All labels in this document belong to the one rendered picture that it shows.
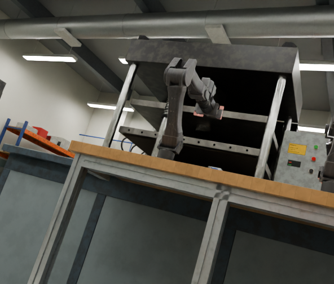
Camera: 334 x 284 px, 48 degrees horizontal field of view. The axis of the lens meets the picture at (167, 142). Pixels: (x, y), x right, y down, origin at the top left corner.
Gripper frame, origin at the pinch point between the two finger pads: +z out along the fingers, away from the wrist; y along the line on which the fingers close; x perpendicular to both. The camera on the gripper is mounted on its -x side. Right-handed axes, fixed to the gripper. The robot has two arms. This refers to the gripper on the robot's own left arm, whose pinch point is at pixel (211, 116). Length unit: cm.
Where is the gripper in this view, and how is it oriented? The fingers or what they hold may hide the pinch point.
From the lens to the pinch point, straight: 191.1
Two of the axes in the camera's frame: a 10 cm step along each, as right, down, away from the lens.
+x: -2.9, 9.2, -2.7
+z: 3.4, 3.6, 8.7
